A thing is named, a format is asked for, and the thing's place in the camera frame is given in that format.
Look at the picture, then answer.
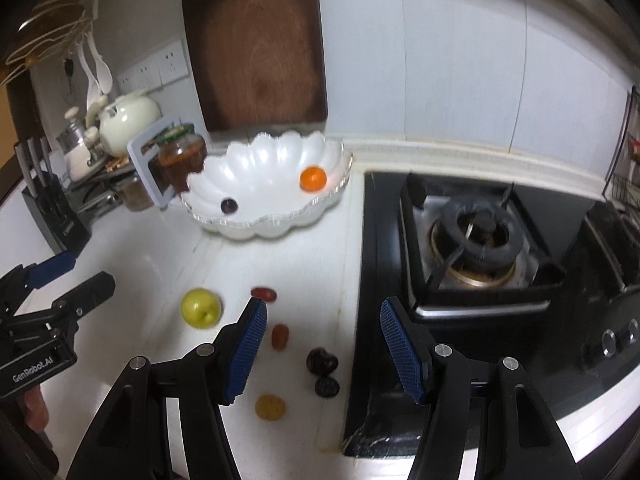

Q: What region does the white hanging spoon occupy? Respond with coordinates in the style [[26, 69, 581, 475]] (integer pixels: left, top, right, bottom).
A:
[[77, 35, 102, 111], [87, 30, 114, 93]]

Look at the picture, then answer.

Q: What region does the metal tray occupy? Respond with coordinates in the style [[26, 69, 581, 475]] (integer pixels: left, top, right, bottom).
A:
[[70, 160, 142, 217]]

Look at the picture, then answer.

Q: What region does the cream ceramic teapot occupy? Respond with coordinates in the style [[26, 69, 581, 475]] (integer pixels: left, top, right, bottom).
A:
[[98, 91, 161, 157]]

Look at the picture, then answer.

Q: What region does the dark plum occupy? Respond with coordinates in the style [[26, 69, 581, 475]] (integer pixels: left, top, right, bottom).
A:
[[306, 346, 338, 376]]

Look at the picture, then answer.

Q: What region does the black pan support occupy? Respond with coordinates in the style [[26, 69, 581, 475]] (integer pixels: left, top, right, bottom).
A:
[[582, 200, 640, 293]]

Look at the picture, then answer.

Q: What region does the white scalloped bowl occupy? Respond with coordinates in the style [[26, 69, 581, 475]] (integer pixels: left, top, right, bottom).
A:
[[181, 130, 353, 241]]

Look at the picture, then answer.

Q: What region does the wooden board in rack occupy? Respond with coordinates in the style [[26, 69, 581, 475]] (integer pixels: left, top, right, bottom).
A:
[[20, 0, 101, 46]]

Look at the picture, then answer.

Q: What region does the black wire dish rack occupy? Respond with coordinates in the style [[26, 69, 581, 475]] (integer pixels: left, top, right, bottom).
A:
[[602, 85, 640, 202]]

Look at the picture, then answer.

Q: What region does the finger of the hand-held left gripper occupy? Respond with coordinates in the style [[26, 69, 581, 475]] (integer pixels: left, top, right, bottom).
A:
[[0, 251, 77, 313], [50, 271, 117, 331]]

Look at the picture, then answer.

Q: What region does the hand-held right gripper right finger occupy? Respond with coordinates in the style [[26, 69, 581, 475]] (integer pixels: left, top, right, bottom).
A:
[[380, 296, 583, 480]]

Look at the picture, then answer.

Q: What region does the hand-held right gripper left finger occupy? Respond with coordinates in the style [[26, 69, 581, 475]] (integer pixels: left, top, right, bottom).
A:
[[65, 296, 269, 480]]

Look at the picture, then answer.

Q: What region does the small white ceramic pot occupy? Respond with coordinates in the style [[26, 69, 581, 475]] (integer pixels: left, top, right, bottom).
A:
[[65, 127, 104, 181]]

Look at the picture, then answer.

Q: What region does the person's left hand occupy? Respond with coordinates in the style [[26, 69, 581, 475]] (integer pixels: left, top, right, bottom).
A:
[[22, 389, 51, 431]]

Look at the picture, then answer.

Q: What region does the green apple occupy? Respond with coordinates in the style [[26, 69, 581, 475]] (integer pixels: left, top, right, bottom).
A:
[[180, 287, 223, 331]]

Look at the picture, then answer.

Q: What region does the brown wooden cutting board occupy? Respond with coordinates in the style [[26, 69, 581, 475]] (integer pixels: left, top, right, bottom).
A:
[[180, 0, 329, 133]]

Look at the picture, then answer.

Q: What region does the small orange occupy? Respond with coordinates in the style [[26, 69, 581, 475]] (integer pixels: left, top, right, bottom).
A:
[[300, 165, 328, 193]]

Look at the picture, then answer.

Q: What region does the glass jar with green lid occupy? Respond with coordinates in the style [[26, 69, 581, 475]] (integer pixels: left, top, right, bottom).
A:
[[156, 124, 208, 196]]

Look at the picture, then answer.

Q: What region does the small brown spice jar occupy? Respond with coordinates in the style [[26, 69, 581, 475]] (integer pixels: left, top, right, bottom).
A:
[[117, 177, 154, 212]]

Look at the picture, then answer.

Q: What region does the black stove burner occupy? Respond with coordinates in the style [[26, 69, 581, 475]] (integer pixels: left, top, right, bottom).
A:
[[430, 197, 526, 286]]

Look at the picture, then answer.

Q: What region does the black gas stove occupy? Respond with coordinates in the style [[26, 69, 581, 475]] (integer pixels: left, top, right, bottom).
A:
[[342, 170, 640, 458]]

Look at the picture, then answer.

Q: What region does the grey plastic cutting board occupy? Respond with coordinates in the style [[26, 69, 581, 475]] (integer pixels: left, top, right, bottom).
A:
[[126, 115, 182, 210]]

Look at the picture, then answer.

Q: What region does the white wire rack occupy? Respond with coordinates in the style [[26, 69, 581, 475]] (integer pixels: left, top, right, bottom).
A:
[[0, 0, 101, 86]]

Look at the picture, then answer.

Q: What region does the yellow-brown longan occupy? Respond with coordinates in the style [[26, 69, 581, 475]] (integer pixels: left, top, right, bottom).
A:
[[254, 394, 287, 421]]

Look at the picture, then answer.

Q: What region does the black knife block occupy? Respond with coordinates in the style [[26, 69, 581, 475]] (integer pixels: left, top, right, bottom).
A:
[[21, 175, 92, 253]]

